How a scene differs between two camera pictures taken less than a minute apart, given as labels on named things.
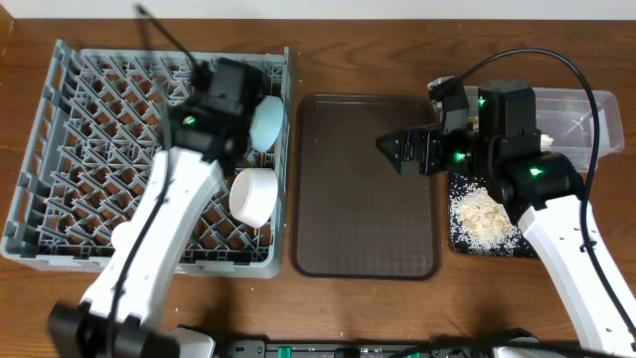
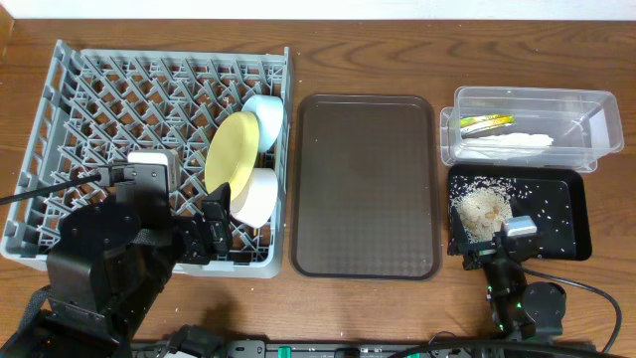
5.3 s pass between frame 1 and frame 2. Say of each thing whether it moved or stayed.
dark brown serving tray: stayed
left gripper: moved
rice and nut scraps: stayed
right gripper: moved
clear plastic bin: stayed
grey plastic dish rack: stayed
